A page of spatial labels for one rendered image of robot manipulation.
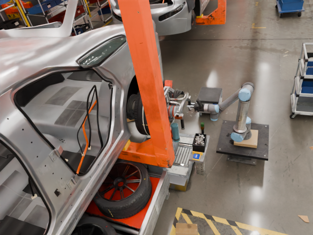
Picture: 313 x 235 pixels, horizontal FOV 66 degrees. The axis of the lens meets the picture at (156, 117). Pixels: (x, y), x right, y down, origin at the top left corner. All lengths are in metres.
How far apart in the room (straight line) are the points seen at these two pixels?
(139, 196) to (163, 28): 3.47
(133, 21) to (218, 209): 2.21
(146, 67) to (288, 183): 2.25
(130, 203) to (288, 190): 1.82
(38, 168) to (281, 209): 2.48
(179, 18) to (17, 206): 4.06
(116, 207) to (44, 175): 0.96
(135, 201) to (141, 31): 1.64
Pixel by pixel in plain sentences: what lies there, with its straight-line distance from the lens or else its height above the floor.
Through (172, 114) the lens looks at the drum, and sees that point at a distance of 2.84.
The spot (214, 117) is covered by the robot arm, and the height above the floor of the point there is 0.71.
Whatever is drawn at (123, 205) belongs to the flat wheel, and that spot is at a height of 0.50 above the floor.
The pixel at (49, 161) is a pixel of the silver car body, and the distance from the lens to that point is 1.91.
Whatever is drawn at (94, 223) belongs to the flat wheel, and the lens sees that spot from 2.60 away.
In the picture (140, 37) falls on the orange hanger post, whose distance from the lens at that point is 1.82.
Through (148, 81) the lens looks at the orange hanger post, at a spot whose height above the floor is 1.64.
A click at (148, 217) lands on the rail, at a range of 2.60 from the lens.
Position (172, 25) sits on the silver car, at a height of 0.97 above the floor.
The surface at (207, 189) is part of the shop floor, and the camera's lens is 3.16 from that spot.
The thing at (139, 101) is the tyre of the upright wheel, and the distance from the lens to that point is 2.71.
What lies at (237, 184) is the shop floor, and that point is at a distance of 3.22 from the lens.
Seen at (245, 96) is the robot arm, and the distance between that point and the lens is 2.59.
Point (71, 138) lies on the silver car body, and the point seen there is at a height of 0.84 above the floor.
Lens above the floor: 2.65
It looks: 39 degrees down
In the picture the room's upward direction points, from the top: 12 degrees counter-clockwise
